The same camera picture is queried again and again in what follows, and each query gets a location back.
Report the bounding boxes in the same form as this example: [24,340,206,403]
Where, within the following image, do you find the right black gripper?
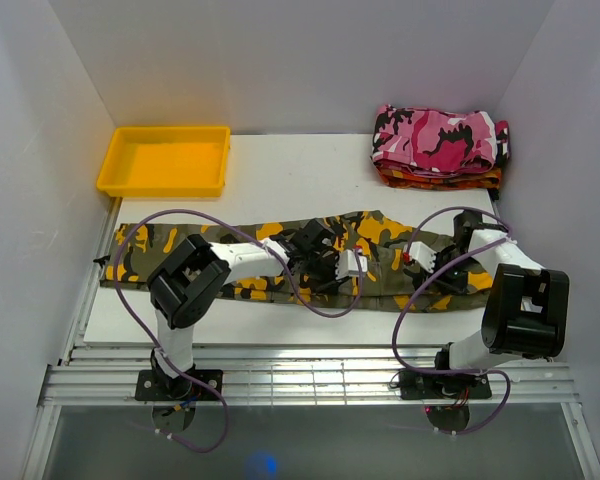
[422,250,480,295]

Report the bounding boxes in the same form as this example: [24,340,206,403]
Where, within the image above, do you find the yellow green camouflage trousers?
[96,210,492,313]

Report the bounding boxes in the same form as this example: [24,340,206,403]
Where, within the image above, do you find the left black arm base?
[133,368,224,402]

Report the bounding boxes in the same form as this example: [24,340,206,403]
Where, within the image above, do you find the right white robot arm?
[404,208,570,397]

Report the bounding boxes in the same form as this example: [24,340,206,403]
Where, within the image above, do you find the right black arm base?
[388,369,492,401]

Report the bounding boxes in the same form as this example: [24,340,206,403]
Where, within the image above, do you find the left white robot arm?
[147,220,355,400]

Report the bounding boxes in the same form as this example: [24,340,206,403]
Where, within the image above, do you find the orange camouflage folded trousers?
[374,163,503,191]

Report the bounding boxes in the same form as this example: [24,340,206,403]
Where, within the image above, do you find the pink camouflage folded trousers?
[371,104,511,178]

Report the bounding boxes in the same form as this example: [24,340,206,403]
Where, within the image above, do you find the yellow plastic tray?
[96,126,231,198]

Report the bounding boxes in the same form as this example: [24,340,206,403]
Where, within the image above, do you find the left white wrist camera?
[335,247,368,281]

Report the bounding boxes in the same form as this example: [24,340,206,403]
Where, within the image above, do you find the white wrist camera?
[335,247,368,281]
[403,241,437,274]

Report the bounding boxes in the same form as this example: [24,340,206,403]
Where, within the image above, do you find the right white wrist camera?
[403,241,437,274]

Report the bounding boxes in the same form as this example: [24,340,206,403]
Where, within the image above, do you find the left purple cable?
[113,208,365,454]

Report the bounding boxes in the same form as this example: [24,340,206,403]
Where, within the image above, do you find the aluminium rail frame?
[19,199,600,480]

